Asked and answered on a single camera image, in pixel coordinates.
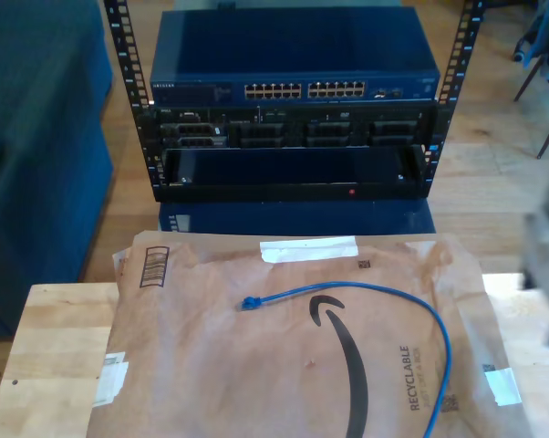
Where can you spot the dark blue flat case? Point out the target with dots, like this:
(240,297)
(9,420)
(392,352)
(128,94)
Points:
(302,219)

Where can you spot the white tape strip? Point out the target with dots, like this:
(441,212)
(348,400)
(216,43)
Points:
(502,385)
(308,248)

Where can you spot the black rack server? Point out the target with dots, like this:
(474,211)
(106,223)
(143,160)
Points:
(293,114)

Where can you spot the brown paper mailer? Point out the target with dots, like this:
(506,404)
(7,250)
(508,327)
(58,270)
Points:
(233,342)

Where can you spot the white paper label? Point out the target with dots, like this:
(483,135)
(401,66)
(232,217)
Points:
(110,381)

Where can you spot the blue sofa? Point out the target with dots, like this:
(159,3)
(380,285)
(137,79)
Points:
(37,159)

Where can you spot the chair with dark legs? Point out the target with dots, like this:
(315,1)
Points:
(536,27)

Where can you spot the black rack frame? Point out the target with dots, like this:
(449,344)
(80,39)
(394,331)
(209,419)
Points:
(146,137)

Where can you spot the blue network switch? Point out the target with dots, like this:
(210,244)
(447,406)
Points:
(293,41)

